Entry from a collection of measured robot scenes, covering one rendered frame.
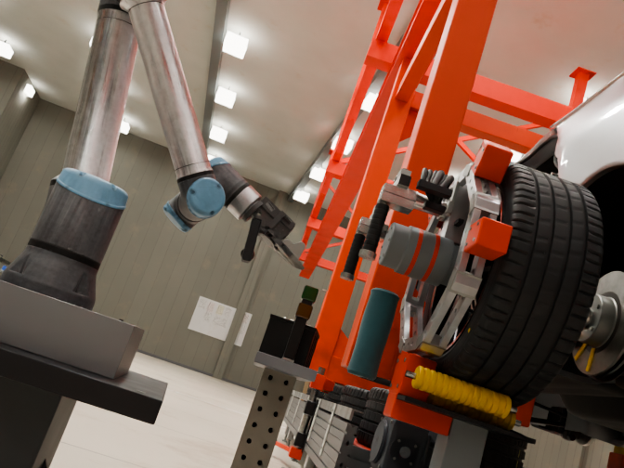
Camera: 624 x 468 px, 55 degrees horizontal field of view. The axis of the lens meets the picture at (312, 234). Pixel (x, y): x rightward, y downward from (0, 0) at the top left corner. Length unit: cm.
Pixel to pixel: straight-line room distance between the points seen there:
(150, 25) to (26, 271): 63
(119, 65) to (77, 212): 45
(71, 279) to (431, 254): 92
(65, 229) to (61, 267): 8
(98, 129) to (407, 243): 85
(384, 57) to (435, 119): 304
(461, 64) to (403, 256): 112
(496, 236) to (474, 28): 141
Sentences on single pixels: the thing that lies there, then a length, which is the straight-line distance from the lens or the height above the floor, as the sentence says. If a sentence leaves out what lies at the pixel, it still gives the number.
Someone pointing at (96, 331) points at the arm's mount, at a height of 37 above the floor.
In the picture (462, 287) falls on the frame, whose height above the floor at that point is 73.
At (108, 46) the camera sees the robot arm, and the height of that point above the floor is 101.
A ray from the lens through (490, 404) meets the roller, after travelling 162.
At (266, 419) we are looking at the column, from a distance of 184.
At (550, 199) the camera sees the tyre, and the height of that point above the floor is 101.
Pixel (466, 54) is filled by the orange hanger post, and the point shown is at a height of 185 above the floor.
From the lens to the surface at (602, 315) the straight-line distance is 191.
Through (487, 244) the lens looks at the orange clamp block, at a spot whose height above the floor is 82.
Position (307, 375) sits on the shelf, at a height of 43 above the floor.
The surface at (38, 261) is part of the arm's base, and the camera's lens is 131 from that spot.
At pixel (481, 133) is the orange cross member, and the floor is 260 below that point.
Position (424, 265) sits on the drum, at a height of 81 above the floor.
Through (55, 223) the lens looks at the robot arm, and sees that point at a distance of 132.
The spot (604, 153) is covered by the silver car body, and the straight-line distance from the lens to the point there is 211.
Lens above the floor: 38
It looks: 14 degrees up
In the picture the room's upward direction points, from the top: 19 degrees clockwise
